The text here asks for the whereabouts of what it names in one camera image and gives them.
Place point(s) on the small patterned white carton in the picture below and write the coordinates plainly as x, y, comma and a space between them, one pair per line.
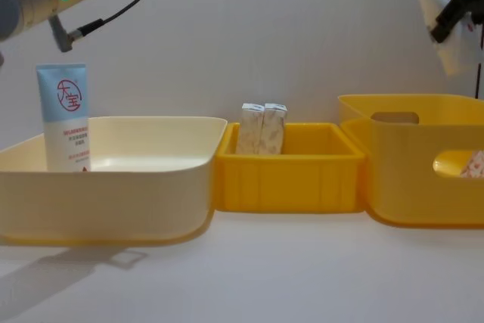
249, 130
273, 130
474, 166

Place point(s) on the small yellow plastic bin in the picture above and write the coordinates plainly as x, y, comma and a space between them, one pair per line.
287, 183

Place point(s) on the cream plastic bin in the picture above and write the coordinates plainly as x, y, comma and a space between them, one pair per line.
106, 202

